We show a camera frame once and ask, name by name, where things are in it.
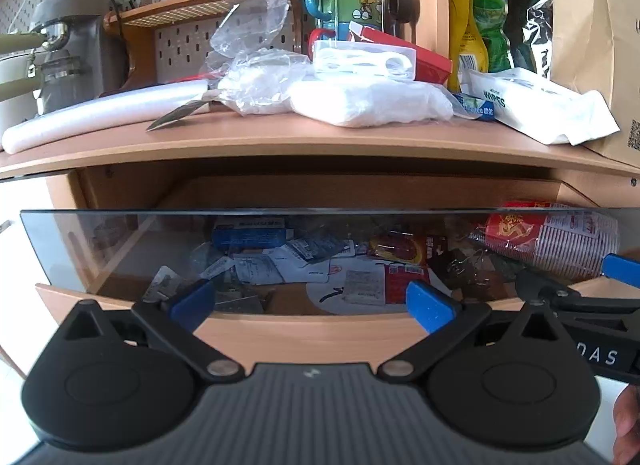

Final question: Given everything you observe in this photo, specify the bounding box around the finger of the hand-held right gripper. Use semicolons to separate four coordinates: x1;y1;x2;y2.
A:
602;254;640;288
515;270;640;316

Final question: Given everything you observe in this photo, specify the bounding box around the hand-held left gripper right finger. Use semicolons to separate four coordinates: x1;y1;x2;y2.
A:
377;280;568;383

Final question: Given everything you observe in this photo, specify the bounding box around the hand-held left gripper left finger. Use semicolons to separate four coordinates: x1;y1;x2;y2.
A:
59;279;245;383

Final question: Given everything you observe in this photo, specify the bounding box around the wooden drawer with glass front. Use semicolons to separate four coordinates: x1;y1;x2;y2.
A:
20;172;640;365

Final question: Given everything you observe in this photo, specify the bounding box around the red cardboard box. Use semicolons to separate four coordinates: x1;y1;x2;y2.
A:
349;21;454;87

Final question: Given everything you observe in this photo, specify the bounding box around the person's right hand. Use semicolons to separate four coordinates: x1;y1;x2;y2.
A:
612;387;640;465

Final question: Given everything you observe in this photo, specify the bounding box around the red sachet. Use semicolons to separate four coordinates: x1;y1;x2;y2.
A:
384;265;432;305

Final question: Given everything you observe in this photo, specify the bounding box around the silver blister pack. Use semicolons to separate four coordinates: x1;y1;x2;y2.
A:
144;265;182;302

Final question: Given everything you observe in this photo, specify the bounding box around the pack of red paper cups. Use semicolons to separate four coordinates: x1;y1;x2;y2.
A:
469;201;622;282

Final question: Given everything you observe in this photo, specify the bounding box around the dark brown packet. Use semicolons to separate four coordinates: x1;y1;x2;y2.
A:
425;234;483;288

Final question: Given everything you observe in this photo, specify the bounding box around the red snack packet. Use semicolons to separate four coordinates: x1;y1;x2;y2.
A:
368;234;427;267

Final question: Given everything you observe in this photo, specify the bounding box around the white printed sachet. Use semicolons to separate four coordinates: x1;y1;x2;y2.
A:
231;254;282;287

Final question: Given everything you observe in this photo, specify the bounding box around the blue medicine box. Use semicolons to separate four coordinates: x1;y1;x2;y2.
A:
211;216;296;252

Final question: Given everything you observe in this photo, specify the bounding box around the white round paper card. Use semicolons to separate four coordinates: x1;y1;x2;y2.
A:
302;255;387;315

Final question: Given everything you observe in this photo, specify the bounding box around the wooden cabinet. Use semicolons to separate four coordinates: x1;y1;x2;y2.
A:
0;0;640;381

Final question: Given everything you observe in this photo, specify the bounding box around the white wet wipes pack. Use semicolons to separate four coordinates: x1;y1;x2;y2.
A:
467;68;622;146

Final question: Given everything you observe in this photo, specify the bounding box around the small blue packet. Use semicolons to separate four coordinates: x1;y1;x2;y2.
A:
451;92;497;122

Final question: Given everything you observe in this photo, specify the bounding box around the white cotton pad pack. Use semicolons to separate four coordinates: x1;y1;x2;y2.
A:
289;79;456;129

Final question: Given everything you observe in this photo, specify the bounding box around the roll of clear plastic wrap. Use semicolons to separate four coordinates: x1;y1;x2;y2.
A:
2;80;211;155

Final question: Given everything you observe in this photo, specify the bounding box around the brown paper bag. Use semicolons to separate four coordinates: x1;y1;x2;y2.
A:
547;0;640;169

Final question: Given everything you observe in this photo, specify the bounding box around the crumpled clear plastic bag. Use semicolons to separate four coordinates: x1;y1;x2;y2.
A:
201;0;312;117

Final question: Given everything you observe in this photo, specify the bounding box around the silver foil bag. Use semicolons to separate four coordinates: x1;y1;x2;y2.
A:
510;0;556;82

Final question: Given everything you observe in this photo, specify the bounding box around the clear box of floss picks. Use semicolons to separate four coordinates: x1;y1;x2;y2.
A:
312;40;418;82

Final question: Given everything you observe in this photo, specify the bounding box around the white pegboard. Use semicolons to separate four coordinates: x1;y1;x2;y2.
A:
0;0;303;87

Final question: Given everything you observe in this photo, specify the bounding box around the yellow food packet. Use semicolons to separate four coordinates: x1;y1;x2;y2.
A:
446;0;491;93

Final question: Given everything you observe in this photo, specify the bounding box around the green food packet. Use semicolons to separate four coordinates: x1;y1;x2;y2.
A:
472;0;512;73

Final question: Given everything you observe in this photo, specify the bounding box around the blue cartoon mug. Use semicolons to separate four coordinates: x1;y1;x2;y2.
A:
308;22;363;55

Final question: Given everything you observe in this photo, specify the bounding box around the grey coffee machine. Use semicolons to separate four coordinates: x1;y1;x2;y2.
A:
30;0;132;98

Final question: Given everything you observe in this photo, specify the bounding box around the wooden rattan shelf rack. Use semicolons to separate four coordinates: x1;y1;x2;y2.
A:
102;0;307;87

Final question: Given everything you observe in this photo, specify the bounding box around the dark brown measuring spoon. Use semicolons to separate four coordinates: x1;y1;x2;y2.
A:
388;0;422;42

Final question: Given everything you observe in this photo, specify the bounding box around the red handled knife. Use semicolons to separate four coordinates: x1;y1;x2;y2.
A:
146;72;215;132

